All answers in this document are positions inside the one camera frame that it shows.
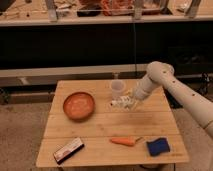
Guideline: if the white plastic bottle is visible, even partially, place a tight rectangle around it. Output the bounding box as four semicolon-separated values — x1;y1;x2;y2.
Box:
110;96;128;109

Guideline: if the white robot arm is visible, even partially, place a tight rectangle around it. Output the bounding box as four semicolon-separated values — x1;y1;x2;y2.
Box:
130;61;213;139

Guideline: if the clear plastic cup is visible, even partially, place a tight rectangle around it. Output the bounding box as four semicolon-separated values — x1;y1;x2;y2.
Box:
109;79;126;100

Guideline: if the orange carrot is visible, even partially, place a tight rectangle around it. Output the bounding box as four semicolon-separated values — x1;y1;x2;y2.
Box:
110;137;140;147

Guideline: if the wooden table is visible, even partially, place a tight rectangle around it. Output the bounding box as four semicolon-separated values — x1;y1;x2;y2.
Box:
36;80;189;167

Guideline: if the blue sponge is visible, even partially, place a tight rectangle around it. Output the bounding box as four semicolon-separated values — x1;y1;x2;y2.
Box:
147;137;170;157

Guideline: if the orange bowl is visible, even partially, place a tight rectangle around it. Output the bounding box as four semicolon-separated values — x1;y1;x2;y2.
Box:
63;92;95;121

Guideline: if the black and white box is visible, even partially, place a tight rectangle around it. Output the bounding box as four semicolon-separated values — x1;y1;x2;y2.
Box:
53;137;84;164

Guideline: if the grey metal shelf rail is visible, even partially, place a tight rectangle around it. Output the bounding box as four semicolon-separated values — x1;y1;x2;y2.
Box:
0;64;147;87

